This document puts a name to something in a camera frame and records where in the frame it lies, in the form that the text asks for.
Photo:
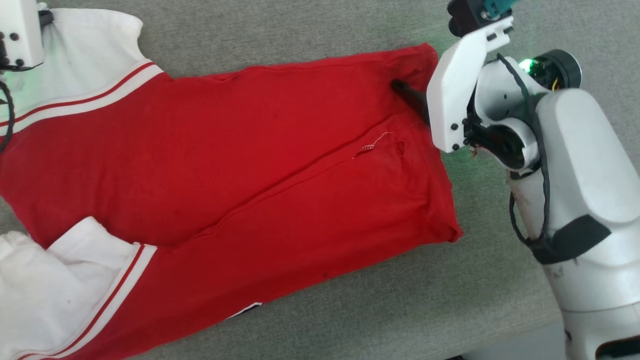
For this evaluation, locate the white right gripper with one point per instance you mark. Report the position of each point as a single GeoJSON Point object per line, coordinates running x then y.
{"type": "Point", "coordinates": [450, 90]}

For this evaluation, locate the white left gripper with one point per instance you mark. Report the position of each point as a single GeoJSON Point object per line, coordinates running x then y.
{"type": "Point", "coordinates": [20, 30]}

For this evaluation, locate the red white sports jersey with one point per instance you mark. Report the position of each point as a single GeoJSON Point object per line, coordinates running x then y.
{"type": "Point", "coordinates": [200, 165]}

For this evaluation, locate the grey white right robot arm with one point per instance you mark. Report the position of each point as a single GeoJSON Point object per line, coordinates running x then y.
{"type": "Point", "coordinates": [585, 165]}

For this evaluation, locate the grey fabric sofa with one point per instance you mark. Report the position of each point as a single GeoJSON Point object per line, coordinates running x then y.
{"type": "Point", "coordinates": [300, 30]}

